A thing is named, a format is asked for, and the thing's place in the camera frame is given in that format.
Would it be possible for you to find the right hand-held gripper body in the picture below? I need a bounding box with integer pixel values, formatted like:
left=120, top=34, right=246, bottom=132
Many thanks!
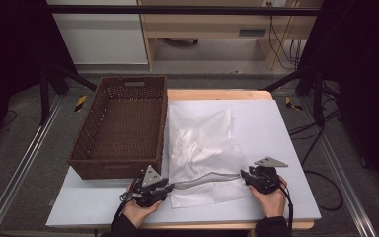
left=249, top=156, right=289, bottom=196

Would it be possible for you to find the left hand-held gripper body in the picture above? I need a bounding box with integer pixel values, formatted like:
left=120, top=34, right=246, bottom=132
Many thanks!
left=120, top=164, right=164, bottom=208

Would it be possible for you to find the white mesh laundry bag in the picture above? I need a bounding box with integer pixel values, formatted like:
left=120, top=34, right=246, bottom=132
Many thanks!
left=167, top=103, right=255, bottom=209

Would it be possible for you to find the brown wicker basket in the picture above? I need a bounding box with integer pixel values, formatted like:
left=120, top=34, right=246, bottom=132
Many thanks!
left=67, top=75, right=169, bottom=181

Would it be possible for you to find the person's left hand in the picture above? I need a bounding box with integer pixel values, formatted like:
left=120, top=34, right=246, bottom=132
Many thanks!
left=121, top=199, right=163, bottom=228

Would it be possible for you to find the person's right hand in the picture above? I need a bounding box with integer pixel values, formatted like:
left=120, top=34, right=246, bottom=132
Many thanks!
left=248, top=180, right=288, bottom=219

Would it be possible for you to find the pale grey table board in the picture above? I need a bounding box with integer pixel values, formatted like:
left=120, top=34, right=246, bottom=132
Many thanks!
left=45, top=99, right=323, bottom=229

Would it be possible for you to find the yellow black tape strip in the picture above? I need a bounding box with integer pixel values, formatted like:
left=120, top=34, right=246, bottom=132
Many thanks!
left=74, top=95, right=88, bottom=113
left=284, top=96, right=304, bottom=112

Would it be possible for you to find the black metal stand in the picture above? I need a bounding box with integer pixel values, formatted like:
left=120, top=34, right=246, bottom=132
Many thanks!
left=263, top=63, right=326, bottom=128
left=38, top=62, right=98, bottom=126

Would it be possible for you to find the black curtain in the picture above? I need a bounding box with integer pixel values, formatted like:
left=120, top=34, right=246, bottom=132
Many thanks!
left=0, top=0, right=77, bottom=156
left=295, top=0, right=379, bottom=198

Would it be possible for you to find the wooden desk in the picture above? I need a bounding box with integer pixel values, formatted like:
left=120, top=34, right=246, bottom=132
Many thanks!
left=137, top=0, right=324, bottom=71

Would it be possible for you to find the white cabinet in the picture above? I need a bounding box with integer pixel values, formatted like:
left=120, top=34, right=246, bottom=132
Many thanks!
left=47, top=0, right=149, bottom=66

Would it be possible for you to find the black metal crossbar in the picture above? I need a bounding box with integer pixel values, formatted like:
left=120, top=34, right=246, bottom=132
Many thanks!
left=45, top=4, right=322, bottom=17

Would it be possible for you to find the left hand-held gripper cable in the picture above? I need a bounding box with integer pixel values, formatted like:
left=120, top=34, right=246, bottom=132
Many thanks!
left=110, top=192, right=129, bottom=233

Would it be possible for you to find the hand-held gripper cable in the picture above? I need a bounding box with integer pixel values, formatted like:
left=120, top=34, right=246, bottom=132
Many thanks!
left=110, top=192, right=129, bottom=233
left=277, top=182, right=294, bottom=231

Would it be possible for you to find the right hand-held gripper cable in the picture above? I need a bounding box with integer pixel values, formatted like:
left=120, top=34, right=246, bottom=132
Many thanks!
left=277, top=182, right=294, bottom=231

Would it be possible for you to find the black floor cable loop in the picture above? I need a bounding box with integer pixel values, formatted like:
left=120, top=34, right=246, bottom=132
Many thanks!
left=300, top=126, right=344, bottom=211

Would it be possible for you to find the aluminium floor rail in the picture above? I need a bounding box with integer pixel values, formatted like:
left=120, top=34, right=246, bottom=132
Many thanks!
left=0, top=95, right=63, bottom=237
left=300, top=98, right=379, bottom=237

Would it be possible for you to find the black hanging cable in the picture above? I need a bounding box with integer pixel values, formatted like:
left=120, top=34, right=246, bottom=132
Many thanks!
left=268, top=14, right=297, bottom=71
left=289, top=39, right=303, bottom=68

